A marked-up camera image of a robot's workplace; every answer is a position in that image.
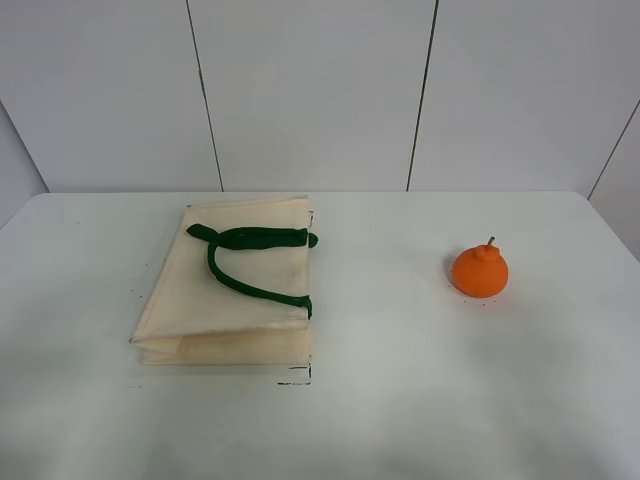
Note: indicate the white linen bag green handles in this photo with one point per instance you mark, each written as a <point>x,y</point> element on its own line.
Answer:
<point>234,288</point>

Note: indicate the orange with stem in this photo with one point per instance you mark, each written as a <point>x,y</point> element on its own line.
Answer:
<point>481,271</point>

